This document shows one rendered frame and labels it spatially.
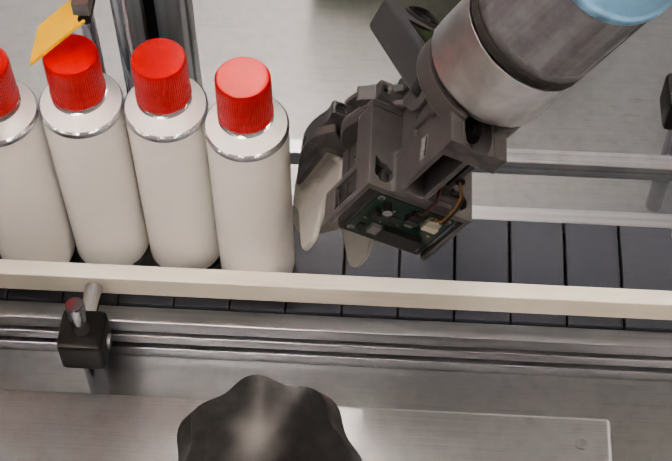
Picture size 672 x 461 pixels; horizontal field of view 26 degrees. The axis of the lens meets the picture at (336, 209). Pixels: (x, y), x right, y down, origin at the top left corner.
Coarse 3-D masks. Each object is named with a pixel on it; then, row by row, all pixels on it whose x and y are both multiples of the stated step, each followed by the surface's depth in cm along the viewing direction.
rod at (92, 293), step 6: (90, 282) 97; (84, 288) 97; (90, 288) 97; (96, 288) 97; (102, 288) 97; (84, 294) 96; (90, 294) 96; (96, 294) 96; (84, 300) 96; (90, 300) 96; (96, 300) 96; (90, 306) 96; (96, 306) 96
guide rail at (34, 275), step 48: (48, 288) 98; (144, 288) 97; (192, 288) 97; (240, 288) 97; (288, 288) 96; (336, 288) 96; (384, 288) 96; (432, 288) 96; (480, 288) 96; (528, 288) 96; (576, 288) 96
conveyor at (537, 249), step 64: (0, 256) 102; (320, 256) 102; (384, 256) 102; (448, 256) 102; (512, 256) 102; (576, 256) 102; (640, 256) 102; (448, 320) 99; (512, 320) 99; (576, 320) 99; (640, 320) 99
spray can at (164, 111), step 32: (160, 64) 85; (128, 96) 89; (160, 96) 86; (192, 96) 88; (128, 128) 89; (160, 128) 87; (192, 128) 88; (160, 160) 89; (192, 160) 90; (160, 192) 92; (192, 192) 93; (160, 224) 96; (192, 224) 95; (160, 256) 99; (192, 256) 98
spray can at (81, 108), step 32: (64, 64) 85; (96, 64) 85; (64, 96) 86; (96, 96) 87; (64, 128) 88; (96, 128) 88; (64, 160) 90; (96, 160) 90; (128, 160) 93; (64, 192) 94; (96, 192) 93; (128, 192) 95; (96, 224) 96; (128, 224) 97; (96, 256) 99; (128, 256) 100
